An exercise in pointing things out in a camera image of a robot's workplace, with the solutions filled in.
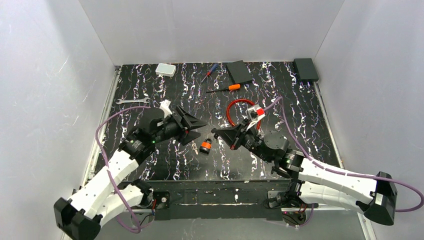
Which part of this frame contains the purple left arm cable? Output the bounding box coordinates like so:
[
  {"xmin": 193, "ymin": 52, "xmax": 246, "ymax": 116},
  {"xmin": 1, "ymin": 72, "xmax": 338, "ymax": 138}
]
[{"xmin": 95, "ymin": 105, "xmax": 157, "ymax": 234}]

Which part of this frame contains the silver key pair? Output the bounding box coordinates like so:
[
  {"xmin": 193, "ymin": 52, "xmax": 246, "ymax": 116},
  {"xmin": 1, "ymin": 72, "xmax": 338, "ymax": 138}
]
[{"xmin": 191, "ymin": 142, "xmax": 199, "ymax": 155}]

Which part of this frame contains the white plastic box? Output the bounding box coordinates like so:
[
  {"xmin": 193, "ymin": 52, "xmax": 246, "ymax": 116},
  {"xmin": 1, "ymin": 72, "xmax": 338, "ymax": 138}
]
[{"xmin": 155, "ymin": 63, "xmax": 177, "ymax": 77}]

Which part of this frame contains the orange black padlock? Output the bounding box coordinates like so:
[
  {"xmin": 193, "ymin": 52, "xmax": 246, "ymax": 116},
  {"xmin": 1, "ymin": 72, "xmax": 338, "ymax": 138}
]
[{"xmin": 199, "ymin": 138, "xmax": 212, "ymax": 155}]

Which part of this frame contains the orange handled screwdriver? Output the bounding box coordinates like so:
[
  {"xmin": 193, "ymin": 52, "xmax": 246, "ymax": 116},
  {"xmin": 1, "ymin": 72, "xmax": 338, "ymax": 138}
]
[{"xmin": 206, "ymin": 84, "xmax": 241, "ymax": 93}]

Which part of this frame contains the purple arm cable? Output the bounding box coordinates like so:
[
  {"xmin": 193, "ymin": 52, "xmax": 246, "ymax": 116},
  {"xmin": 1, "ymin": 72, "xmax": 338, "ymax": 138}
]
[
  {"xmin": 95, "ymin": 105, "xmax": 157, "ymax": 234},
  {"xmin": 263, "ymin": 96, "xmax": 424, "ymax": 213}
]

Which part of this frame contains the black electronics box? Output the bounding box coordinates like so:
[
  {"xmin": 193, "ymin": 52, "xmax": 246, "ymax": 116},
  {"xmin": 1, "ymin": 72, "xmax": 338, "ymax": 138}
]
[{"xmin": 293, "ymin": 58, "xmax": 319, "ymax": 83}]

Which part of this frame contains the red cable lock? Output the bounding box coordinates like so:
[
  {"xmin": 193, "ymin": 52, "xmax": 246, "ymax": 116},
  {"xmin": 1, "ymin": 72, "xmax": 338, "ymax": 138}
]
[{"xmin": 226, "ymin": 98, "xmax": 262, "ymax": 131}]

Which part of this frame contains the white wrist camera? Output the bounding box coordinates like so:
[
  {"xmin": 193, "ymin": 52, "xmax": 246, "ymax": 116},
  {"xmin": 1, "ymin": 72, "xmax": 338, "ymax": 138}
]
[
  {"xmin": 159, "ymin": 99, "xmax": 173, "ymax": 118},
  {"xmin": 246, "ymin": 104, "xmax": 265, "ymax": 129}
]

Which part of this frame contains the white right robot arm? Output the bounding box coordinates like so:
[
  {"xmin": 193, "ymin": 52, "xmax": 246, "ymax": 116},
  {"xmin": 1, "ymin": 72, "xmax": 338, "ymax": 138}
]
[{"xmin": 211, "ymin": 124, "xmax": 397, "ymax": 226}]

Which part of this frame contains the blue red screwdriver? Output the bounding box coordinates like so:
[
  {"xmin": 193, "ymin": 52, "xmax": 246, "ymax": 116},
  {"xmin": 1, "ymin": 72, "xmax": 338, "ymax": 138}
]
[{"xmin": 201, "ymin": 63, "xmax": 219, "ymax": 83}]

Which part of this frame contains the silver open-end wrench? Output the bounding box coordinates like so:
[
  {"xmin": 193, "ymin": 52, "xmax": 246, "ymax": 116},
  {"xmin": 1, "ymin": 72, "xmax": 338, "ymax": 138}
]
[{"xmin": 115, "ymin": 97, "xmax": 150, "ymax": 105}]

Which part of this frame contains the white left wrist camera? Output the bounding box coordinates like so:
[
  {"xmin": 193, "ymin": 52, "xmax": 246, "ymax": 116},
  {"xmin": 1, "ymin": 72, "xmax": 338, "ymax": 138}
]
[{"xmin": 159, "ymin": 99, "xmax": 173, "ymax": 118}]

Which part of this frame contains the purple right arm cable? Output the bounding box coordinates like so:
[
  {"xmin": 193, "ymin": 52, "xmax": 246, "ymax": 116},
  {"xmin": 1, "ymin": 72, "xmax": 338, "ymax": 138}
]
[{"xmin": 263, "ymin": 96, "xmax": 424, "ymax": 213}]

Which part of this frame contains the black flat plate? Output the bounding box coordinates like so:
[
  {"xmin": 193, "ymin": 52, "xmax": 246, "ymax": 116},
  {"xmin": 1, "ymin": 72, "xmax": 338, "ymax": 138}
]
[{"xmin": 226, "ymin": 60, "xmax": 253, "ymax": 85}]

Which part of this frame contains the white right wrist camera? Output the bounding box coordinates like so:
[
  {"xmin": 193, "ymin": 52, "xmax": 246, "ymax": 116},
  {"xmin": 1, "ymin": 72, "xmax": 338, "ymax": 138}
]
[{"xmin": 246, "ymin": 104, "xmax": 265, "ymax": 129}]

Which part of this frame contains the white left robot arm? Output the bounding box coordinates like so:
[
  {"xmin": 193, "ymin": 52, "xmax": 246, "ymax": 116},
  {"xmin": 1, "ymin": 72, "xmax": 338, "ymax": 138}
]
[{"xmin": 53, "ymin": 102, "xmax": 208, "ymax": 240}]

